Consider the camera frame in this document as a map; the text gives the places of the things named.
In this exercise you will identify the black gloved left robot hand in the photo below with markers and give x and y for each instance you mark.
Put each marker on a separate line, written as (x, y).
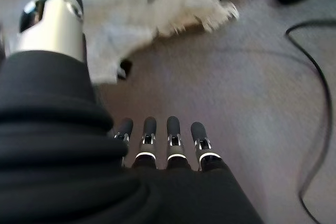
(60, 155)

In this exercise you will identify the white fringed cloth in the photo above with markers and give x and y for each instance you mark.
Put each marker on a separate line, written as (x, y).
(170, 3)

